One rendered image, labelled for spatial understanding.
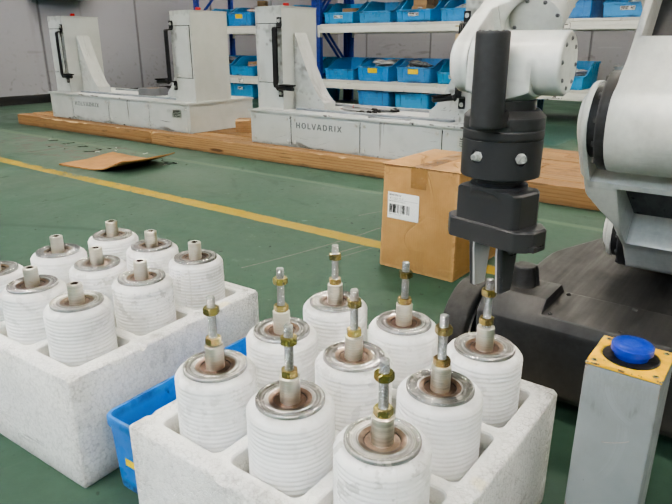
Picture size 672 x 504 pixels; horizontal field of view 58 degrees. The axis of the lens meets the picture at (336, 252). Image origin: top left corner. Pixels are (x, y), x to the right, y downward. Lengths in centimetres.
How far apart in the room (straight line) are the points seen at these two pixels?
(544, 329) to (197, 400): 58
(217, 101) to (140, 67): 415
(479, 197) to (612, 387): 24
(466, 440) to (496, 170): 29
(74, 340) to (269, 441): 40
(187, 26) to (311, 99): 95
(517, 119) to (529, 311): 47
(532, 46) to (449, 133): 214
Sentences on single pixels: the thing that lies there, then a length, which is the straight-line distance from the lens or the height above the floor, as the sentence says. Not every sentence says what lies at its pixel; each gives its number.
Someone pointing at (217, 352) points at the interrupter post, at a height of 27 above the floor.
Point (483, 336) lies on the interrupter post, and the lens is 77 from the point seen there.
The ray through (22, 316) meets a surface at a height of 22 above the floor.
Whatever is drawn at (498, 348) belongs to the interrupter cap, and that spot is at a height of 25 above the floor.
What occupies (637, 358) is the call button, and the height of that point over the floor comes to 32.
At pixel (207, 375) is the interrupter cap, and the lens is 72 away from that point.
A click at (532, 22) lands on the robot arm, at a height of 64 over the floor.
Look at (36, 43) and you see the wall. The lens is 746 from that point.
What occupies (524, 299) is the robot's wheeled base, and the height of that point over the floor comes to 20.
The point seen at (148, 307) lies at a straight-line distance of 101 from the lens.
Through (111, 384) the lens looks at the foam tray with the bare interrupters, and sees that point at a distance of 96.
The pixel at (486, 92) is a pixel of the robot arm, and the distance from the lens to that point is 64.
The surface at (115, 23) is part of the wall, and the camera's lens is 797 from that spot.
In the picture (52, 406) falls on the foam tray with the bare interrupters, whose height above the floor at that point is 12.
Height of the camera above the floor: 61
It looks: 19 degrees down
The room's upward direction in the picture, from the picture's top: straight up
